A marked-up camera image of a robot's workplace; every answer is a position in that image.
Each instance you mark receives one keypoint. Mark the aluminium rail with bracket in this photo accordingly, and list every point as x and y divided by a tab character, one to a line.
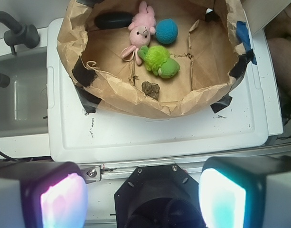
122	170

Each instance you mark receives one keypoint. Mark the blue textured ball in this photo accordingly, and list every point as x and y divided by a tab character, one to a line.
166	31

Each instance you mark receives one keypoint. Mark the white plastic tray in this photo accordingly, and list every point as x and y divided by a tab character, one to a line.
253	115

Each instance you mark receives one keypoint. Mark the grey faucet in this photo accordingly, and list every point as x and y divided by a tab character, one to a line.
18	33

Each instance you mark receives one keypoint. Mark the green plush turtle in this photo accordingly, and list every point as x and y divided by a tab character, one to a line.
157	59

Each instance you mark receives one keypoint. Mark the brown paper bag liner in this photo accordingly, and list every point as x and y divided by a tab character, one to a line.
211	58

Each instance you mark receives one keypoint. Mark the black octagonal mount plate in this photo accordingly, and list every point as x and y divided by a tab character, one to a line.
164	196

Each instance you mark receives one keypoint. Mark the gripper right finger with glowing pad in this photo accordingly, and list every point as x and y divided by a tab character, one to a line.
246	192

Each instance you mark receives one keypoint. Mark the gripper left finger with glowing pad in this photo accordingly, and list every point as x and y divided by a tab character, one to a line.
42	195

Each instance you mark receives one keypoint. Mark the white sink basin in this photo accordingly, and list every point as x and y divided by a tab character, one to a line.
23	103

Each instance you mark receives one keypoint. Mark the brown crumpled rock piece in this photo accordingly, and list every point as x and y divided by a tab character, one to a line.
151	89

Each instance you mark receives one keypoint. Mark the black oval object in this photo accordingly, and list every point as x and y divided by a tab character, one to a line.
113	20

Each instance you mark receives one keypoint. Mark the blue tape piece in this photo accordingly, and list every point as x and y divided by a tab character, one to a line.
242	33

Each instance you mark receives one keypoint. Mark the pink plush bunny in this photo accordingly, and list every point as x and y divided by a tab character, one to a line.
141	28

